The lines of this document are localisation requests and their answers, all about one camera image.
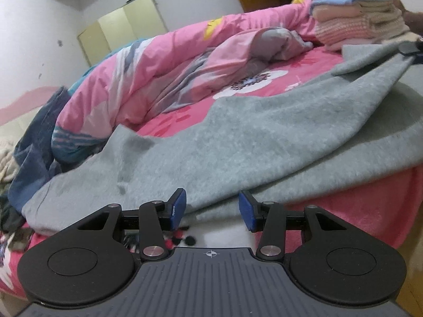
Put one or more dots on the grey sweatpants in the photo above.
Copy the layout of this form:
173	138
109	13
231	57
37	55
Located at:
248	138

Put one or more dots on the dark cloth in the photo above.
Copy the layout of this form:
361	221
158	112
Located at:
10	211

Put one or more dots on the dark blue jeans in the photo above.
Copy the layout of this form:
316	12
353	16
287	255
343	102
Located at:
54	109

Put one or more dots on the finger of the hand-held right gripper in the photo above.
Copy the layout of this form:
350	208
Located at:
409	49

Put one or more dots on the pink patterned duvet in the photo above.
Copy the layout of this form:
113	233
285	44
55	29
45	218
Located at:
148	66

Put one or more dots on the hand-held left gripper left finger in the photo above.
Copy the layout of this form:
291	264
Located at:
178	209

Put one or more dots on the pink and white headboard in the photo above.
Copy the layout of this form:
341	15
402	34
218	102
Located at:
19	115

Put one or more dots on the light blue denim garment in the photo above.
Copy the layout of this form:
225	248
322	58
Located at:
33	165

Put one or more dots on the pale green wardrobe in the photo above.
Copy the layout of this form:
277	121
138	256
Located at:
122	29

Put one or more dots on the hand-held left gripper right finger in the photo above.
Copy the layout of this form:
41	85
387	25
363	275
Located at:
248	212

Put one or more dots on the stack of folded clothes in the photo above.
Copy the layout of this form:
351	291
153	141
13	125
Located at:
357	23

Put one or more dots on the white fluffy garment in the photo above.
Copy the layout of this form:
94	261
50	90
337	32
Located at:
7	160

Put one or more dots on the pink floral blanket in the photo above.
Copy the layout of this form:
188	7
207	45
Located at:
347	211

